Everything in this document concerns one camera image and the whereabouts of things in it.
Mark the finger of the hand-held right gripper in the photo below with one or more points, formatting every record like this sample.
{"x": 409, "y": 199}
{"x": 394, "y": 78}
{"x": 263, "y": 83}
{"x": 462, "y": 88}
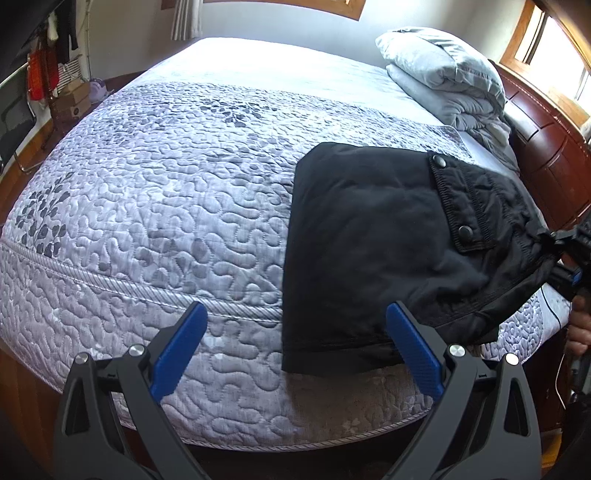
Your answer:
{"x": 572, "y": 279}
{"x": 575, "y": 244}

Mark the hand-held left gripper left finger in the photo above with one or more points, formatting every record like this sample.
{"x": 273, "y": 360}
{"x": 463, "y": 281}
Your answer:
{"x": 180, "y": 350}

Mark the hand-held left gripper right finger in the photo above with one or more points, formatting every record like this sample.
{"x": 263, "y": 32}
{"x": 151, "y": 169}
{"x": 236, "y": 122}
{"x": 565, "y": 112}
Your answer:
{"x": 415, "y": 350}

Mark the black jacket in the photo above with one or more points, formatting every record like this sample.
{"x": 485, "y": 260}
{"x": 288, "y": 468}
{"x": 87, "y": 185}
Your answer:
{"x": 369, "y": 230}

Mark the person's right hand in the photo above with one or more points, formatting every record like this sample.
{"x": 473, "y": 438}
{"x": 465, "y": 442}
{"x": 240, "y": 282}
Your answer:
{"x": 579, "y": 332}

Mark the wooden headboard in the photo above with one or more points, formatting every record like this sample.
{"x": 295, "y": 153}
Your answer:
{"x": 549, "y": 147}

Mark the crumpled grey cloth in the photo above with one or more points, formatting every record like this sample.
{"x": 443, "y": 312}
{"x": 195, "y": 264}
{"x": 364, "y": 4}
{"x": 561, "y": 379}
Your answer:
{"x": 494, "y": 134}

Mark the folded grey comforter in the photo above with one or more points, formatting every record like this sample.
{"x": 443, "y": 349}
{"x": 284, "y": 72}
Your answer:
{"x": 429, "y": 60}

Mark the small purple item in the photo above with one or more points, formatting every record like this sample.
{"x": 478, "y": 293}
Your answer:
{"x": 98, "y": 91}

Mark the cardboard box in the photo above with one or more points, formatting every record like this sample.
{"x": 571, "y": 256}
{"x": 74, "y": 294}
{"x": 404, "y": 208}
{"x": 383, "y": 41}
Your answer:
{"x": 74, "y": 99}

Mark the black chair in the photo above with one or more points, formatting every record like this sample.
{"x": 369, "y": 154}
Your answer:
{"x": 18, "y": 124}

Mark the bed with light blue sheet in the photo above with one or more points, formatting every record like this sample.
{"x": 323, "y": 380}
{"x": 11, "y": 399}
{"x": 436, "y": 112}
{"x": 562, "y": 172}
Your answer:
{"x": 277, "y": 60}

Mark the red hanging item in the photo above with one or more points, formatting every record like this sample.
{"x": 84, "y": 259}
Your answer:
{"x": 41, "y": 74}

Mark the grey curtain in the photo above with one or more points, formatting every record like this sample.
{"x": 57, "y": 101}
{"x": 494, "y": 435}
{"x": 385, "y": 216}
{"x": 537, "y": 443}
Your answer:
{"x": 187, "y": 18}

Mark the hanging black clothing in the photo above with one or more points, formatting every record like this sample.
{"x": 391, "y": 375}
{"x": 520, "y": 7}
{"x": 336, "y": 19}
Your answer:
{"x": 64, "y": 23}

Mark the narrow wooden frame window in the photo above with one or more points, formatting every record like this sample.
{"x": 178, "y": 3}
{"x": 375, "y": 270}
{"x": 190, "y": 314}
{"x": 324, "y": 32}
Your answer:
{"x": 521, "y": 41}

